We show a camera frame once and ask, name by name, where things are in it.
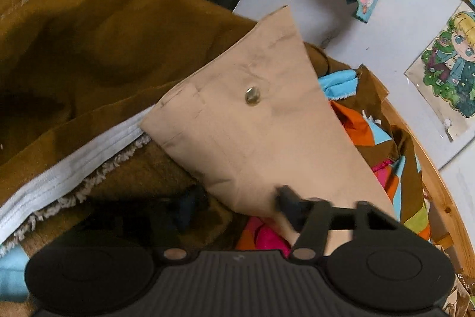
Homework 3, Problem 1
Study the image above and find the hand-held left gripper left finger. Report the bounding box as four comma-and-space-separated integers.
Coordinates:
163, 186, 210, 264

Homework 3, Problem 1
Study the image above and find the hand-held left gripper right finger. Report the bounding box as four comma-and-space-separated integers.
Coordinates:
276, 185, 401, 261

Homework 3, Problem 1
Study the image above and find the beige garment with snap button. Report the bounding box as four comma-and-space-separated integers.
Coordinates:
138, 5, 398, 251

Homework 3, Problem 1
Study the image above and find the colourful striped printed blanket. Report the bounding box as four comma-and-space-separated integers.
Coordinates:
234, 44, 475, 317

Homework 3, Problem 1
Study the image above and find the brown fleece-lined jacket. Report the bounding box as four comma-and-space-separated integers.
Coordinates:
0, 0, 390, 317

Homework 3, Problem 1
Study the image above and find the wooden bed frame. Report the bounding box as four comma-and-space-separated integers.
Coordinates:
379, 94, 473, 267

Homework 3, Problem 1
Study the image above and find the blonde figure wall poster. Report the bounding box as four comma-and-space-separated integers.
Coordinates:
404, 2, 475, 142

